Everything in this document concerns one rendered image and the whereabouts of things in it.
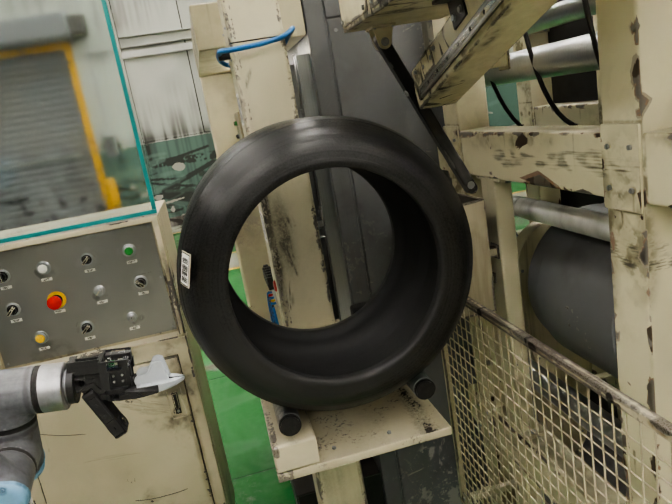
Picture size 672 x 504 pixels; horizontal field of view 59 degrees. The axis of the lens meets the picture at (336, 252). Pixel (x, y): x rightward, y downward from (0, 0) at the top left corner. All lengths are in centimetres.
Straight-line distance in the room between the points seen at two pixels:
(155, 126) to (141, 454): 865
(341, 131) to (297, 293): 55
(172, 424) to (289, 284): 69
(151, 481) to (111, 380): 87
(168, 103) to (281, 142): 931
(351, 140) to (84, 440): 131
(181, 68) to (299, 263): 901
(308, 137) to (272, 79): 41
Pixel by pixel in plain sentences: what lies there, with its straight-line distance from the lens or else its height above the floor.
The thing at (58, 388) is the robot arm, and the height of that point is 107.
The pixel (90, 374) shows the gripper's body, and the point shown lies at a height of 107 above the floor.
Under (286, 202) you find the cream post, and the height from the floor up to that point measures 128.
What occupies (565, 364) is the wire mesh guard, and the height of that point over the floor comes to 100.
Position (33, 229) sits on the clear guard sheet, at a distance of 186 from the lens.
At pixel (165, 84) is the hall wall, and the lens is 1037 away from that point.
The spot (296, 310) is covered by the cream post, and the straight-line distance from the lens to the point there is 151.
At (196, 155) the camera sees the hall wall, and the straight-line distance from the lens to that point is 1026.
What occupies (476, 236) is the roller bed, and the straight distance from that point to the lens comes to 153.
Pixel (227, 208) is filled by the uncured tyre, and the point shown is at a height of 134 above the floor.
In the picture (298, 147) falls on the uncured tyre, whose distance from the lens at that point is 105.
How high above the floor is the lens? 148
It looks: 14 degrees down
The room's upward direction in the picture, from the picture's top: 10 degrees counter-clockwise
